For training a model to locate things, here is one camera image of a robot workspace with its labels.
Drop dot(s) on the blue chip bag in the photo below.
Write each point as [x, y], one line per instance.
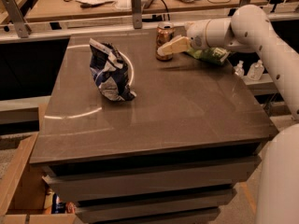
[110, 72]

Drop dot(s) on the orange soda can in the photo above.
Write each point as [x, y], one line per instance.
[165, 32]

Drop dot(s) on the cardboard box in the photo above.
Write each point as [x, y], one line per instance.
[22, 191]

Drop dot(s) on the clear sanitizer bottle right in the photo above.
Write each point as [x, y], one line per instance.
[255, 71]

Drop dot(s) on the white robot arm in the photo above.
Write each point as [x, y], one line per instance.
[250, 30]

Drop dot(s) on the metal bracket middle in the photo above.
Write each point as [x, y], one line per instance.
[136, 13]

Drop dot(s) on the green chip bag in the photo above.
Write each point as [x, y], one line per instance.
[213, 55]

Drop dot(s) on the metal bracket left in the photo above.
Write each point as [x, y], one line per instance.
[20, 24]

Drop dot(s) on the grey drawer cabinet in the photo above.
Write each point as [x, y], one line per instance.
[172, 155]

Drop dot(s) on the clear sanitizer bottle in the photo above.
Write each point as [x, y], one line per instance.
[239, 70]
[255, 71]

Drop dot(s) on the clear sanitizer bottle left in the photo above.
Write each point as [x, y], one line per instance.
[239, 70]

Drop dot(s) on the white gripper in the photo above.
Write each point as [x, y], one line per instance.
[196, 34]

